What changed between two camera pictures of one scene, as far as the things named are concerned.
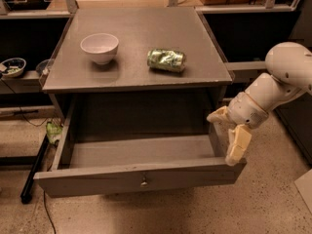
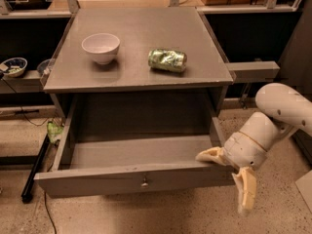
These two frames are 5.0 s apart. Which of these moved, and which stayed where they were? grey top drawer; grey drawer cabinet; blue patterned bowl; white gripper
Moved: white gripper
Stayed: blue patterned bowl; grey top drawer; grey drawer cabinet
